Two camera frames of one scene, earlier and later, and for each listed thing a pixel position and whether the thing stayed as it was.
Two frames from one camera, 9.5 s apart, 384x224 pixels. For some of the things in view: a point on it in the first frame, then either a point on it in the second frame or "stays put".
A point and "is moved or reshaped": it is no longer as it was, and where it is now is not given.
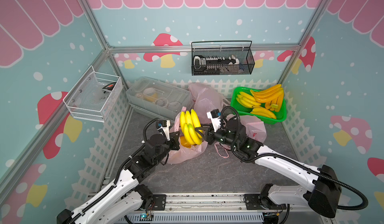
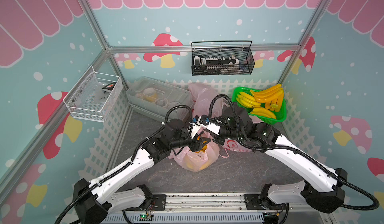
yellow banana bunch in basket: [249, 101] stays put
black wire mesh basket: [216, 58] stays put
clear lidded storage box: [163, 99] stays put
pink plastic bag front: [184, 154] is moved or reshaped
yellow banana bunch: [189, 122] is moved or reshaped
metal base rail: [199, 208] stays put
